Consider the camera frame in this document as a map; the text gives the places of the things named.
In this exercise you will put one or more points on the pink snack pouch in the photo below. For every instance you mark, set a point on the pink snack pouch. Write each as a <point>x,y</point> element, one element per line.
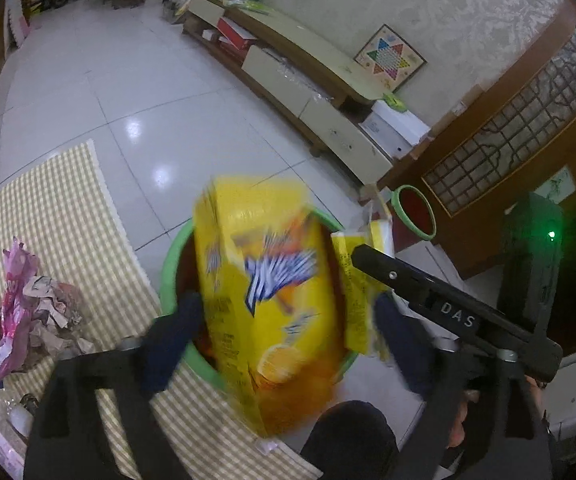
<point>15,310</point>

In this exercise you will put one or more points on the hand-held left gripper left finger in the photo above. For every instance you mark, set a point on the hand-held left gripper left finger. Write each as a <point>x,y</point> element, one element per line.
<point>173,340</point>

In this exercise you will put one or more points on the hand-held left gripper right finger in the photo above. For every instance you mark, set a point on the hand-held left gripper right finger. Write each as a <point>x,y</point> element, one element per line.
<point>407,345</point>

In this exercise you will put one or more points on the small red bin green rim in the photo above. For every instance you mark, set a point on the small red bin green rim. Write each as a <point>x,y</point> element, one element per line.
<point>412,207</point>

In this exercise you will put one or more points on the large red bin green rim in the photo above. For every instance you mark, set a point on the large red bin green rim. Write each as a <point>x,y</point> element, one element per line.
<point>184,280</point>

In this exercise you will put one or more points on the yellow drink carton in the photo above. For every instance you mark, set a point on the yellow drink carton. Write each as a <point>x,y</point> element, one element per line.
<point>268,320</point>

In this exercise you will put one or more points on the yellow white packet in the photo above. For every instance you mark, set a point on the yellow white packet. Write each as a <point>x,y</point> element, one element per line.
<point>357,300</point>

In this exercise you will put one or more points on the checkered yellow tablecloth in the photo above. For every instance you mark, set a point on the checkered yellow tablecloth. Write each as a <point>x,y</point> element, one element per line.
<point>58,210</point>

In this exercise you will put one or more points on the white cardboard box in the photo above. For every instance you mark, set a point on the white cardboard box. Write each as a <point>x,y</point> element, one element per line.
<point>392,125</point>

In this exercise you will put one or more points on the long cream television cabinet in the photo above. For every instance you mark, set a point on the long cream television cabinet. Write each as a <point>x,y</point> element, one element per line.
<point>288,30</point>

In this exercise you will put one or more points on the red flat box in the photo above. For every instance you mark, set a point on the red flat box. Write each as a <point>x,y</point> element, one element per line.
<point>233,32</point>

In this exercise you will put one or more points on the green plastic packet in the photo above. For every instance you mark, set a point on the green plastic packet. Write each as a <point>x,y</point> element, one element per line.
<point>243,2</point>

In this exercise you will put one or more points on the dark appliance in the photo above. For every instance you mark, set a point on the dark appliance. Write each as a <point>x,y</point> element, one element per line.
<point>527,260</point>

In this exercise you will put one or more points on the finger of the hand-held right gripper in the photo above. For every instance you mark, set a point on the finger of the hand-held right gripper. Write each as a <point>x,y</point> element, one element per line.
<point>392,272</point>

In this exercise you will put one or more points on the small green packet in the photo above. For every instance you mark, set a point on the small green packet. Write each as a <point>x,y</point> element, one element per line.
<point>395,102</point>

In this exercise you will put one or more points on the wooden lattice door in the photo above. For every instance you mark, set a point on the wooden lattice door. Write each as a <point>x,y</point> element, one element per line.
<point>517,125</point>

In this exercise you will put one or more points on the star checkers board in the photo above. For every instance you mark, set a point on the star checkers board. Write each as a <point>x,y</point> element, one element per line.
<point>390,57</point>

